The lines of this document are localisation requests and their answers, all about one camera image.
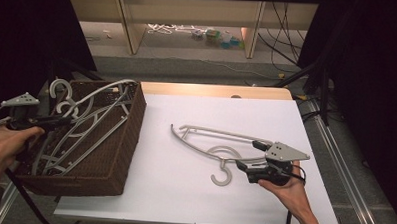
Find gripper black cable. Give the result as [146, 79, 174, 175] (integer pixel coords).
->
[284, 163, 309, 224]
[1, 167, 55, 224]

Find heap of white cable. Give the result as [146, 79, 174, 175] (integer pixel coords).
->
[146, 22, 208, 37]

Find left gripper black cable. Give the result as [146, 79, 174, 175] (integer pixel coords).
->
[1, 167, 55, 224]

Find white table cover sheet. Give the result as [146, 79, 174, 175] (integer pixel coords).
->
[53, 90, 345, 224]

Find light wooden shelf unit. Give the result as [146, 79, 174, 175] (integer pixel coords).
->
[66, 0, 319, 62]

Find metal floor rail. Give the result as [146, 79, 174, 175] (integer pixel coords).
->
[302, 97, 388, 224]
[0, 181, 22, 224]

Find person's left hand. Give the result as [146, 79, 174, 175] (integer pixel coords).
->
[0, 124, 46, 188]

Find black hanging cables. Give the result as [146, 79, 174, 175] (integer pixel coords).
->
[256, 1, 311, 75]

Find black metal stand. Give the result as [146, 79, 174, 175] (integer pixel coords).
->
[45, 55, 106, 100]
[272, 58, 334, 128]

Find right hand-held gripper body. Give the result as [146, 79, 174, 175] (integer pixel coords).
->
[245, 140, 312, 188]

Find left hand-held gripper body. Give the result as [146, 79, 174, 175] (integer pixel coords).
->
[0, 90, 41, 132]

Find person's right hand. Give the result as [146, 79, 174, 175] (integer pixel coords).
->
[256, 158, 309, 212]

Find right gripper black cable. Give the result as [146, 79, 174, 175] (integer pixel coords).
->
[284, 163, 309, 224]

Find brown woven basket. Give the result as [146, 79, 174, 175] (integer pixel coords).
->
[11, 77, 149, 200]

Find colourful toys on floor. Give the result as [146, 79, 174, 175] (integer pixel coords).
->
[190, 27, 246, 51]

